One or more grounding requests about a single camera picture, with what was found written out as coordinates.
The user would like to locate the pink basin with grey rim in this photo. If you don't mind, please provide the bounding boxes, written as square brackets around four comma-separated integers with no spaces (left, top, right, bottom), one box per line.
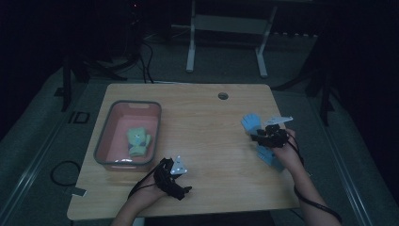
[93,99,163,173]

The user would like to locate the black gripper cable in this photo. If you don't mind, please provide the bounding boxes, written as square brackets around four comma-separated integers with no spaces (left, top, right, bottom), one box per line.
[127,163,166,200]
[286,130,343,224]

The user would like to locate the black rectangular floor bracket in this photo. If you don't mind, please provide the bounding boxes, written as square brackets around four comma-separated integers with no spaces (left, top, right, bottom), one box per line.
[68,110,91,125]

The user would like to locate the black hanging floor cables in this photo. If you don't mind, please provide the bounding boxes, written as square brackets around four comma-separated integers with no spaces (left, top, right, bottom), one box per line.
[138,40,155,85]

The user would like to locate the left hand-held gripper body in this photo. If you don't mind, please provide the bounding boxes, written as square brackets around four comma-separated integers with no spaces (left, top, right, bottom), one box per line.
[152,155,188,202]

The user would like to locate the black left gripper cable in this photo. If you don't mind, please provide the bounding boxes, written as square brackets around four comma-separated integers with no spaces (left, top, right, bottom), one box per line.
[127,163,166,200]

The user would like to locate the black floor cable loop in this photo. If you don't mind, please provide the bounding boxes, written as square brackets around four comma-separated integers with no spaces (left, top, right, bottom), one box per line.
[50,160,83,188]

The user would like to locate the black stand with angled legs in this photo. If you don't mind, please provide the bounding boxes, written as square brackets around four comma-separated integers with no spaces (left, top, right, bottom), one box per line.
[272,59,338,127]

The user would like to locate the blue glove with dark dots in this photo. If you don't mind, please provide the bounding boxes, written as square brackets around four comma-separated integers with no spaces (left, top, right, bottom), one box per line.
[255,144,286,172]

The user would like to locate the white desk frame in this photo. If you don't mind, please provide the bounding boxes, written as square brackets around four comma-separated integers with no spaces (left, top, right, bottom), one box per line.
[185,0,279,79]

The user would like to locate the person's left hand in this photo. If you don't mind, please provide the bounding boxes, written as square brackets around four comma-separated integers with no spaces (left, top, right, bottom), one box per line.
[127,173,168,205]

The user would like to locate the green glove with face print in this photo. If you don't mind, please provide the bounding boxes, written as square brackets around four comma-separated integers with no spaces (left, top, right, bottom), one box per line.
[126,126,149,157]

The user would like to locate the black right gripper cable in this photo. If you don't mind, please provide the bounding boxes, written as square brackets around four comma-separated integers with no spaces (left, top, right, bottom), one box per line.
[286,130,343,224]

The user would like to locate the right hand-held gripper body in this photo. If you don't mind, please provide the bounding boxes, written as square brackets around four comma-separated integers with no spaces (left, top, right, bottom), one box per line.
[254,115,295,149]

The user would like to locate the black tripod stand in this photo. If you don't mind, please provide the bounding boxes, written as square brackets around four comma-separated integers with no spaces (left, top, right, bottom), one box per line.
[60,0,143,113]

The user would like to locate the person's right hand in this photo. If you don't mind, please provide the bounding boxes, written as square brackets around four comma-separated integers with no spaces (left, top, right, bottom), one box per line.
[270,128,305,177]

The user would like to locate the blue glove with grey cuff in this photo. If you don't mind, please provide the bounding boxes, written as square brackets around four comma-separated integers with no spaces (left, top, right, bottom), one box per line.
[240,113,263,137]

